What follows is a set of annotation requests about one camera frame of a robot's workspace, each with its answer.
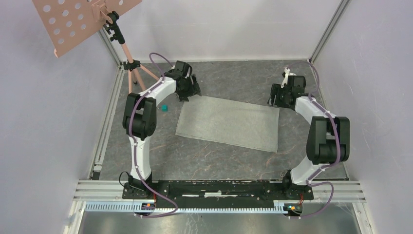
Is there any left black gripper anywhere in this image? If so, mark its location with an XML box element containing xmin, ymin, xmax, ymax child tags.
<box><xmin>176</xmin><ymin>75</ymin><xmax>202</xmax><ymax>102</ymax></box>

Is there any grey cloth napkin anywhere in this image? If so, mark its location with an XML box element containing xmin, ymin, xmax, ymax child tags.
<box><xmin>175</xmin><ymin>96</ymin><xmax>280</xmax><ymax>153</ymax></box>

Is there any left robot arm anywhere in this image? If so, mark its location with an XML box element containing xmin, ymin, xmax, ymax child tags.
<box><xmin>122</xmin><ymin>61</ymin><xmax>201</xmax><ymax>199</ymax></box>

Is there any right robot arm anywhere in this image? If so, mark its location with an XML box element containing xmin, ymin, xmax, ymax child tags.
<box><xmin>268</xmin><ymin>73</ymin><xmax>350</xmax><ymax>199</ymax></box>

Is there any pink music stand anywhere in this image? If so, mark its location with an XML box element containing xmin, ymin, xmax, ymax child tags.
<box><xmin>33</xmin><ymin>0</ymin><xmax>159</xmax><ymax>91</ymax></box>

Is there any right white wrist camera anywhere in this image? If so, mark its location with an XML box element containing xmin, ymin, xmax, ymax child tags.
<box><xmin>281</xmin><ymin>67</ymin><xmax>296</xmax><ymax>88</ymax></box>

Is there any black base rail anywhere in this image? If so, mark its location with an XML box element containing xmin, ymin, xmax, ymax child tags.
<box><xmin>122</xmin><ymin>180</ymin><xmax>314</xmax><ymax>209</ymax></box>

